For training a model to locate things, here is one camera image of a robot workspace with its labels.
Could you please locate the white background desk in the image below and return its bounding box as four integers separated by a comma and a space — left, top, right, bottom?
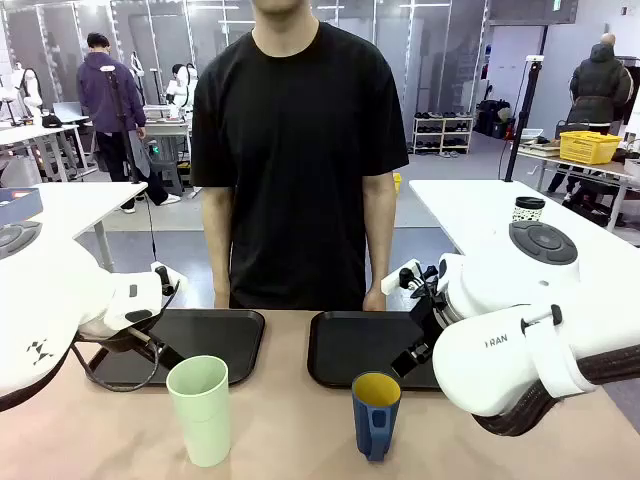
0, 102, 99, 184

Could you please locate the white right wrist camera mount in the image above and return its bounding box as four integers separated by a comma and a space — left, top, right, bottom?
380, 258, 441, 301

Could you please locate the person's left hand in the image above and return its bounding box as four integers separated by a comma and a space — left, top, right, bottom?
362, 287, 388, 313

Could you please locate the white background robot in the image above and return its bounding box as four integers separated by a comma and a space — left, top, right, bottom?
9, 62, 45, 126
165, 63, 200, 121

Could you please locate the background table under basket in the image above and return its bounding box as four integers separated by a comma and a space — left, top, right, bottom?
517, 142, 640, 231

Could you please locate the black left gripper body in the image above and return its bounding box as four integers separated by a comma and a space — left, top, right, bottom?
77, 312, 169, 354

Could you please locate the yellow plastic basket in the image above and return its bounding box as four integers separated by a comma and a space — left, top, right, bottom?
559, 130, 624, 166

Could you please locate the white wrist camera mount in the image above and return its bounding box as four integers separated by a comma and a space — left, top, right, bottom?
380, 258, 441, 301
149, 260, 190, 297

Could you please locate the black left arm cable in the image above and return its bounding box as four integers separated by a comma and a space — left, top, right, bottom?
71, 279, 182, 392

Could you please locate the tall pale green cup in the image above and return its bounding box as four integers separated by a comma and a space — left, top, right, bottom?
165, 355, 231, 469

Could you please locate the white table with speckled cup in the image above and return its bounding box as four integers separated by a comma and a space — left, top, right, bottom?
408, 178, 640, 271

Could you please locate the blue flat box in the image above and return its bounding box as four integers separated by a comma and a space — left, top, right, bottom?
0, 187, 44, 227

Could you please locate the person's right forearm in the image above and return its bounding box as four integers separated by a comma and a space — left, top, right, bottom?
202, 187, 235, 296

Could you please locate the person in purple hoodie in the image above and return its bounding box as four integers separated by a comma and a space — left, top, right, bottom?
76, 32, 182, 214

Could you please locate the black plastic tray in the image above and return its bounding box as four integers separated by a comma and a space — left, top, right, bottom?
306, 310, 447, 392
85, 308, 266, 389

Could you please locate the white table with blue box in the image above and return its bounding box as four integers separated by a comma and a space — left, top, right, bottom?
0, 181, 150, 274

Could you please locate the person in dark padded jacket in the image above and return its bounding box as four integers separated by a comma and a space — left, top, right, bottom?
547, 33, 635, 196

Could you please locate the thin black tripod pole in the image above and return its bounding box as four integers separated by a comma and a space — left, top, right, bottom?
101, 63, 146, 187

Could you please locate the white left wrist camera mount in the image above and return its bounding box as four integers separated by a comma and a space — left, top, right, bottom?
149, 260, 190, 297

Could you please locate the white shoe rack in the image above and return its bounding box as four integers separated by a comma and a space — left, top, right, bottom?
412, 110, 475, 156

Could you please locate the black bags pile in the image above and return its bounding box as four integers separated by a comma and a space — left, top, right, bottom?
474, 98, 515, 140

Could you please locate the white black speckled cup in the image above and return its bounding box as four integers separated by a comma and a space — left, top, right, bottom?
513, 196, 546, 225

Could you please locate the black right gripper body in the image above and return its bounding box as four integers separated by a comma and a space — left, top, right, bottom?
408, 292, 449, 354

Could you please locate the person in black t-shirt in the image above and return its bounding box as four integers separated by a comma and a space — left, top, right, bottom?
189, 0, 410, 312

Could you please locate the person's left forearm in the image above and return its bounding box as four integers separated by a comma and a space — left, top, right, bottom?
362, 174, 397, 294

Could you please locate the blue mug yellow inside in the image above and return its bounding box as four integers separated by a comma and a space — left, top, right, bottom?
351, 370, 403, 463

